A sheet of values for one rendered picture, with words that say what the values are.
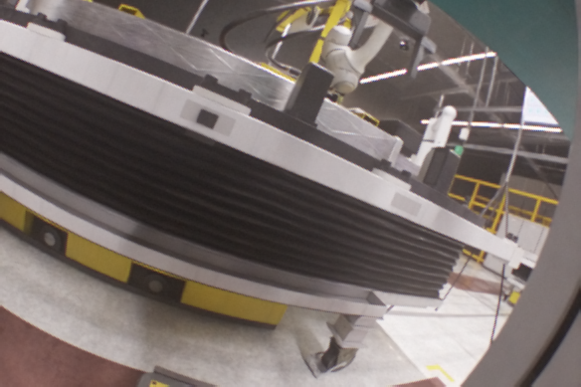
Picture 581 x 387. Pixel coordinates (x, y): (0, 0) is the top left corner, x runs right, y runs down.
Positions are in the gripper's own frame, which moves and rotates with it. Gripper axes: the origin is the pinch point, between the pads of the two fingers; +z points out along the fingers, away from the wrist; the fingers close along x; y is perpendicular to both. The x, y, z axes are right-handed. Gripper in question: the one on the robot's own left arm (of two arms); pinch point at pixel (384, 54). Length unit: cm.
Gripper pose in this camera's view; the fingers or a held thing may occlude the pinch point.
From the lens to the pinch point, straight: 56.8
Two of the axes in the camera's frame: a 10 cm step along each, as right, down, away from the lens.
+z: -4.0, 9.2, 0.5
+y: -1.2, -1.0, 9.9
